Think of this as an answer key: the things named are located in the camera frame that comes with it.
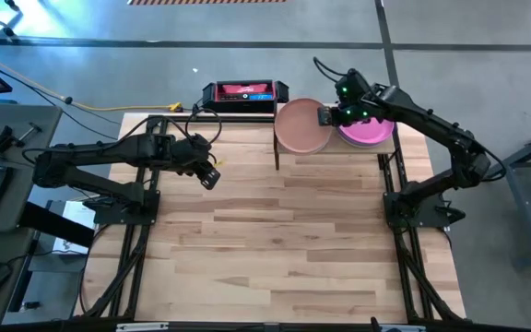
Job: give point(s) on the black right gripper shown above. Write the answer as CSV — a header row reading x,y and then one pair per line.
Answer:
x,y
335,116

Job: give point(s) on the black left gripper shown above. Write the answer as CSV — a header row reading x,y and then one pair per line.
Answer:
x,y
200,163

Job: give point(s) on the terracotta plate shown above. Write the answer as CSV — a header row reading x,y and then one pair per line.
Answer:
x,y
300,126

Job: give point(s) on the magenta pink plate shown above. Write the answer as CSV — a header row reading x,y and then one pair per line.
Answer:
x,y
371,133

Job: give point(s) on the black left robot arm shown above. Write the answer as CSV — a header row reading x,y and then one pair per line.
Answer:
x,y
109,152

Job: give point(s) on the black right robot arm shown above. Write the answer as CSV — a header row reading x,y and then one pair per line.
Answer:
x,y
431,123

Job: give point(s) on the black red power station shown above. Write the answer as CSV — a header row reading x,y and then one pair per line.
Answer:
x,y
242,92

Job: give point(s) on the white paper sheet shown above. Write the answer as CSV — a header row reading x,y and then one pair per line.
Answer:
x,y
79,214

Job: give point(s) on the black desk support beam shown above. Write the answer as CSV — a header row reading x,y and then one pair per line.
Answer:
x,y
53,223

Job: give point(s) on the grey side desk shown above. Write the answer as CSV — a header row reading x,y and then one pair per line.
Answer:
x,y
21,115

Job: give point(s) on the black desk clamp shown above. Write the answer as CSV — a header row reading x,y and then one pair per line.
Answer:
x,y
0,140

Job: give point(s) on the small black connector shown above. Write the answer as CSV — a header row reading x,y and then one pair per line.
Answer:
x,y
31,304

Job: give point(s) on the black shelf post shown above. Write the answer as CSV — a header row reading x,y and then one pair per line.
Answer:
x,y
276,161

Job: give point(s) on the black frame crossbar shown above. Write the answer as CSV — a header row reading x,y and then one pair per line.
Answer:
x,y
224,328
247,119

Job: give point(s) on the black frame rails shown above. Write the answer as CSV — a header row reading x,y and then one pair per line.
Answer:
x,y
404,276
137,272

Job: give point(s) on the silver metal bracket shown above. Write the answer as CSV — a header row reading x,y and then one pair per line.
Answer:
x,y
399,328
141,327

